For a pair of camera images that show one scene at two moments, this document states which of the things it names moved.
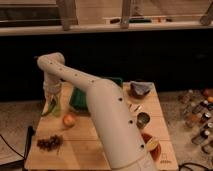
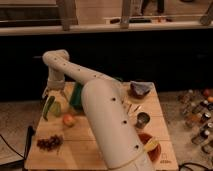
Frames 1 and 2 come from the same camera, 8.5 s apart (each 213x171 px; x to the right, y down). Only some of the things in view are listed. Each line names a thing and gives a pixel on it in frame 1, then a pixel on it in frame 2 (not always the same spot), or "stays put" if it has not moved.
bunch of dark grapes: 54,142 stays put
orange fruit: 69,120 stays put
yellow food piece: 152,143 stays put
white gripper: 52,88 -> 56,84
